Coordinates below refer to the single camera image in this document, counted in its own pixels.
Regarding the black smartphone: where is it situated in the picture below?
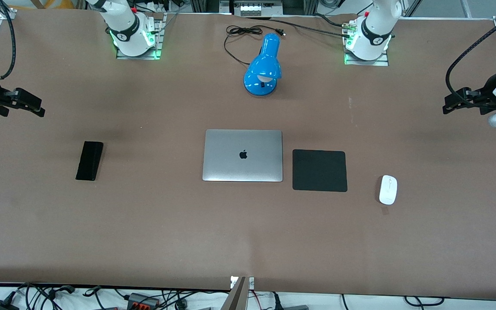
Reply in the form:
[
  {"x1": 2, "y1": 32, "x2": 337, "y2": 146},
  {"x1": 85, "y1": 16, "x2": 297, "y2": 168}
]
[{"x1": 75, "y1": 141, "x2": 104, "y2": 181}]

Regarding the grey power strip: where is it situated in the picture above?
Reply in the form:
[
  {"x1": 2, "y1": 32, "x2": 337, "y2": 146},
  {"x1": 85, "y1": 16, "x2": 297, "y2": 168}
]
[{"x1": 239, "y1": 2, "x2": 281, "y2": 17}]

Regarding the black looped floor cable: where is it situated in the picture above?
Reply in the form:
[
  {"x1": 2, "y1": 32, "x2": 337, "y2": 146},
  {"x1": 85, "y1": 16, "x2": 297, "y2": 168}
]
[{"x1": 404, "y1": 296, "x2": 445, "y2": 307}]

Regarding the black lamp power cord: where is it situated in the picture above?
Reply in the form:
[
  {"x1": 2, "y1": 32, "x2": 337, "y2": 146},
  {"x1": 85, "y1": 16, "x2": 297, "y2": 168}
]
[{"x1": 223, "y1": 25, "x2": 286, "y2": 66}]

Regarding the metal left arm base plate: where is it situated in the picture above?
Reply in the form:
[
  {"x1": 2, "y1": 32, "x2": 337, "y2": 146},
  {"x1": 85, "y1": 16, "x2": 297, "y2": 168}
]
[{"x1": 344, "y1": 19, "x2": 390, "y2": 66}]

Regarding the silver laptop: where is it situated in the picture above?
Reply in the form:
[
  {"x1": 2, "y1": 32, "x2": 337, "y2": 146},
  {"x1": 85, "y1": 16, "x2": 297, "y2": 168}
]
[{"x1": 202, "y1": 129, "x2": 283, "y2": 182}]

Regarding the blue desk lamp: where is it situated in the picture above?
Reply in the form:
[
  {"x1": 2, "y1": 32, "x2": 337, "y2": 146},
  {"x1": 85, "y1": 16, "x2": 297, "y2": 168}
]
[{"x1": 243, "y1": 33, "x2": 282, "y2": 96}]

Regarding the black mouse pad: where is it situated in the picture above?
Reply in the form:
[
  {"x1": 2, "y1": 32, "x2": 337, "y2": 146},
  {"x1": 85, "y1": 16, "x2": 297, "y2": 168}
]
[{"x1": 292, "y1": 149, "x2": 348, "y2": 192}]

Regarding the white computer mouse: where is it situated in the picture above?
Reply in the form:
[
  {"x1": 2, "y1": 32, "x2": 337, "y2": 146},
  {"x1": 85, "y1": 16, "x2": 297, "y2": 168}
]
[{"x1": 379, "y1": 175, "x2": 398, "y2": 205}]

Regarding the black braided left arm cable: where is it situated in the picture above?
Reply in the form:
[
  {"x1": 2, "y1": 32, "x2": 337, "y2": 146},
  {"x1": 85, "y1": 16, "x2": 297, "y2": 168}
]
[{"x1": 445, "y1": 0, "x2": 496, "y2": 108}]

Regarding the black base supply cable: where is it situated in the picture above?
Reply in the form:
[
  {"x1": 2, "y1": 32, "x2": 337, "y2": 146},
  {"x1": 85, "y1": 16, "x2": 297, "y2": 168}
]
[{"x1": 248, "y1": 13, "x2": 353, "y2": 38}]

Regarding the grey orange connector block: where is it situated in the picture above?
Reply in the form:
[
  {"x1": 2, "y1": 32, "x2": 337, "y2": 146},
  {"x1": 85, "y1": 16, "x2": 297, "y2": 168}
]
[{"x1": 127, "y1": 293, "x2": 161, "y2": 309}]

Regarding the wooden camera stand post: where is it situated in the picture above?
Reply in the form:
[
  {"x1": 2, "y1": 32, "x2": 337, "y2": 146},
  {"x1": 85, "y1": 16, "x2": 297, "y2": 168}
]
[{"x1": 220, "y1": 276, "x2": 255, "y2": 310}]

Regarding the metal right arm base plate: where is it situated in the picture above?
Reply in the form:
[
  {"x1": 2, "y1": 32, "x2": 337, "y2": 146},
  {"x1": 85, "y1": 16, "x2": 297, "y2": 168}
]
[{"x1": 116, "y1": 13, "x2": 165, "y2": 60}]

